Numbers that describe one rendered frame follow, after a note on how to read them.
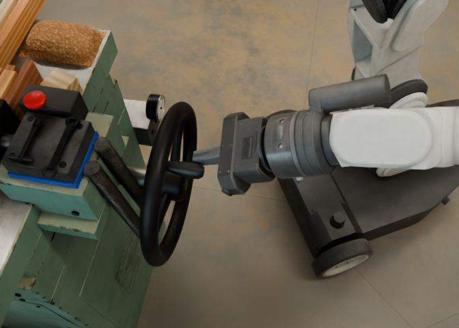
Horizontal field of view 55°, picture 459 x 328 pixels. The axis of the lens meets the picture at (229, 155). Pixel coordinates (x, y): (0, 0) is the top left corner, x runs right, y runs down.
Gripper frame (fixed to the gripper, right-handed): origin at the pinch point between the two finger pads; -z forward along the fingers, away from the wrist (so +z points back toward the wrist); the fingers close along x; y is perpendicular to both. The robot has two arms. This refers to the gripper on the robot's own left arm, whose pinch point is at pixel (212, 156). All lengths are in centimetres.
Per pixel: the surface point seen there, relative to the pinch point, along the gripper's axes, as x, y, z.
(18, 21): 24.7, 16.2, -35.3
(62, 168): -6.3, 16.0, -12.3
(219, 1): 127, -91, -72
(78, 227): -11.5, 5.8, -19.4
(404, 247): 9, -114, 5
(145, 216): -9.8, 3.3, -8.2
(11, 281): -20.4, 10.5, -25.3
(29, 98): 3.0, 20.2, -17.5
